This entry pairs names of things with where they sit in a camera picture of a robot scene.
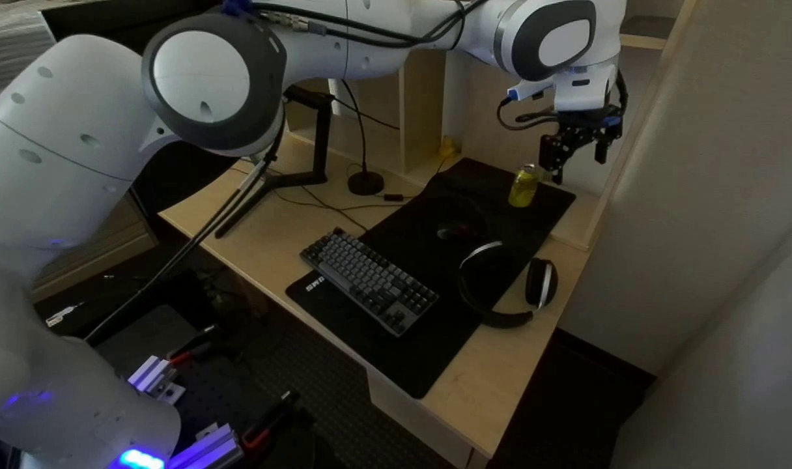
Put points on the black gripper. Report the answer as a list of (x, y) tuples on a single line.
[(586, 130)]

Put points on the white ribbed wall heater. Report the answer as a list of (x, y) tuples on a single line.
[(9, 48)]

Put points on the black desk mat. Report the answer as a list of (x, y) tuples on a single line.
[(431, 355)]

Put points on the light wooden shelf unit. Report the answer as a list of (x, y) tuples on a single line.
[(426, 106)]

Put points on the yellow green soda can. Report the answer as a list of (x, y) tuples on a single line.
[(524, 186)]

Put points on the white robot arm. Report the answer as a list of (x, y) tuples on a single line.
[(67, 157)]

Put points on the blue lit electronics box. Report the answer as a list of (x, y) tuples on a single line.
[(157, 380), (204, 448)]

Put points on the black computer mouse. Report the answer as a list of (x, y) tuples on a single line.
[(451, 233)]

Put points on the grey mechanical keyboard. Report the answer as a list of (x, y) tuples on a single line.
[(372, 282)]

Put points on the black silver headphones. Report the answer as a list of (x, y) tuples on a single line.
[(540, 282)]

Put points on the white blue wrist camera mount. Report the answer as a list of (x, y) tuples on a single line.
[(527, 92)]

